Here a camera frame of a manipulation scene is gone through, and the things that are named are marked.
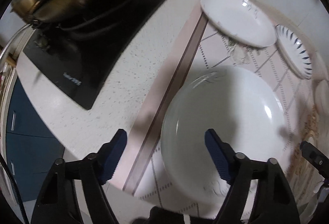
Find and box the white plate with pink flowers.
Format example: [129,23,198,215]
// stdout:
[200,0,277,48]

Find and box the blue leaf pattern plate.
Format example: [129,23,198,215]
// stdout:
[276,24,313,79]

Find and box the floral patterned table mat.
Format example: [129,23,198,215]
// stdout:
[115,6,325,218]

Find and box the large white deep plate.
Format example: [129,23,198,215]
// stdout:
[161,66,290,204]

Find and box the black induction cooktop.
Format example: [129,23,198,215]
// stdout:
[23,0,166,110]

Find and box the blue cabinet front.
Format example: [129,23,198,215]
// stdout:
[6,79,65,202]

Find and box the large white bowl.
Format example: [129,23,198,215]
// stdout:
[315,80,329,118]

